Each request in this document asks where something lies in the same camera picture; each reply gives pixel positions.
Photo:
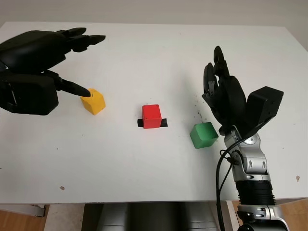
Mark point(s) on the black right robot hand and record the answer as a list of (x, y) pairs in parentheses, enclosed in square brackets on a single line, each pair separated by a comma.
[(231, 101)]

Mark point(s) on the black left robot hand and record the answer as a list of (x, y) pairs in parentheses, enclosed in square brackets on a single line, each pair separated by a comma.
[(31, 53)]

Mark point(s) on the green cube block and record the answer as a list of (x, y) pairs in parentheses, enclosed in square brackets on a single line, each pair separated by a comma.
[(203, 136)]

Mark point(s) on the red cube block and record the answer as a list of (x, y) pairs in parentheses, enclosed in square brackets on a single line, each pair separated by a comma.
[(151, 116)]

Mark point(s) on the yellow cube block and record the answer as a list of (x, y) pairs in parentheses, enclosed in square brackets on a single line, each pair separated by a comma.
[(95, 103)]

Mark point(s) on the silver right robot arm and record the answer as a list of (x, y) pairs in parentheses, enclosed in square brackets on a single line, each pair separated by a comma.
[(255, 173)]

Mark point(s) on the black tape strip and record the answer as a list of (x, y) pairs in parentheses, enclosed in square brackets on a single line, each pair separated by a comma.
[(164, 123)]

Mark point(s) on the white table leg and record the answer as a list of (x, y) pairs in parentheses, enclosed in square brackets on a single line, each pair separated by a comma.
[(232, 216), (65, 219)]

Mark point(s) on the grey robot torso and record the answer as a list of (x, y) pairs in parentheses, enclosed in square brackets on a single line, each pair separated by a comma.
[(149, 217)]

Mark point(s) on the white table crossbar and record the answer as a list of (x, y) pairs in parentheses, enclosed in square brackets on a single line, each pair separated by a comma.
[(21, 209)]

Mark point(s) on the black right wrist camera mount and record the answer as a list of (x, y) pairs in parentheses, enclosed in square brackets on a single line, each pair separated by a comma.
[(263, 103)]

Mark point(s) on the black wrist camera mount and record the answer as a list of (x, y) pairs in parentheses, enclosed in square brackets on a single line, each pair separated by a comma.
[(29, 96), (263, 103)]

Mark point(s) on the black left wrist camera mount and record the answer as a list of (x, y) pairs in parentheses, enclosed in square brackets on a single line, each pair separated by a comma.
[(29, 96)]

